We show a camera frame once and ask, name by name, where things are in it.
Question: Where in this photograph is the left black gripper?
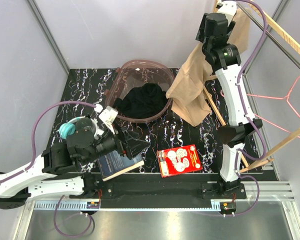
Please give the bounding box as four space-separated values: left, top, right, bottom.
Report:
82 121 151 165

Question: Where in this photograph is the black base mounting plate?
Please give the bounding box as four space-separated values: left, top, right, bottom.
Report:
69 172 251 210

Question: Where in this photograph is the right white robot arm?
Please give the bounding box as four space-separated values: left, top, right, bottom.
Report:
196 9 263 199

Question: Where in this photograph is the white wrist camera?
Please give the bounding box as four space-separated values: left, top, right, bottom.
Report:
216 0 237 23
98 106 118 134

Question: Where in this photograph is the black t shirt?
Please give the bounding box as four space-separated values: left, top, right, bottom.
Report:
113 83 168 119

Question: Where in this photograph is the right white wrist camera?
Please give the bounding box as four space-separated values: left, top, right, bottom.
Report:
216 0 237 23

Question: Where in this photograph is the beige t shirt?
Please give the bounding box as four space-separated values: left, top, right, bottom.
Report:
166 8 251 127

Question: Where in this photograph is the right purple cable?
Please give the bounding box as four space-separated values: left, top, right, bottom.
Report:
197 0 269 216

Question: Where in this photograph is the metal hanging rail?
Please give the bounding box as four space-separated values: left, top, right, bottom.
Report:
237 0 300 70

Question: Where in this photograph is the purple cable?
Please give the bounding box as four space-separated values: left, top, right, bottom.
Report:
0 101 102 237
197 0 269 216

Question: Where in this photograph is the dark blue book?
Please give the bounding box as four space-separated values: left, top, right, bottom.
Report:
97 151 144 182

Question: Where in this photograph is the red printed package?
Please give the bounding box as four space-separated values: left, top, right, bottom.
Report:
156 144 203 178

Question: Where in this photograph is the wooden clothes rack frame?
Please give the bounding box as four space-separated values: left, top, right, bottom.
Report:
203 0 300 175

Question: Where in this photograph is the pink wire hanger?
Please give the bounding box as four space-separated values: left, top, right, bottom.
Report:
219 73 300 144

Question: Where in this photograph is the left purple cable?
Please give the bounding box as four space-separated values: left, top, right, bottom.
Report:
0 101 102 237

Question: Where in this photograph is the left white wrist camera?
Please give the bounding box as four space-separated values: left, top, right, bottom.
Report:
98 106 118 134

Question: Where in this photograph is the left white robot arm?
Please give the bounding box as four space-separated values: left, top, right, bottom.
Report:
0 128 150 210

